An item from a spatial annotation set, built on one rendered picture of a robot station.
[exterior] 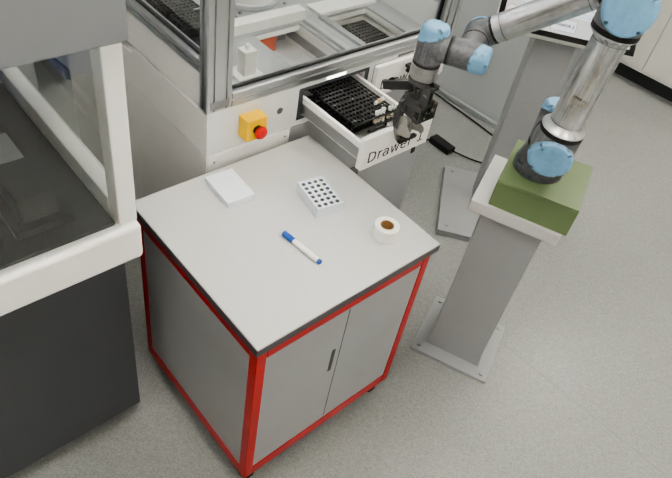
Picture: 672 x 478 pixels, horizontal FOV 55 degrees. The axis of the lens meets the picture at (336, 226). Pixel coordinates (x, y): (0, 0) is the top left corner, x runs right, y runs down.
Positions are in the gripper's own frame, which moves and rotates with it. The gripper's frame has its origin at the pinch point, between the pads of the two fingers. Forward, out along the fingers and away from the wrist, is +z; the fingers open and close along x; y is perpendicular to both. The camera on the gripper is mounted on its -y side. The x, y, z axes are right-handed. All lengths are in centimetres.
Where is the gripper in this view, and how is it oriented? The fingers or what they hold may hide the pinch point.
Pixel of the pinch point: (400, 133)
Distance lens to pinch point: 190.4
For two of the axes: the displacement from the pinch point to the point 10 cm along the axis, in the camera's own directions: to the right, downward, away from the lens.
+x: 7.5, -3.7, 5.5
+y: 6.5, 5.9, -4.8
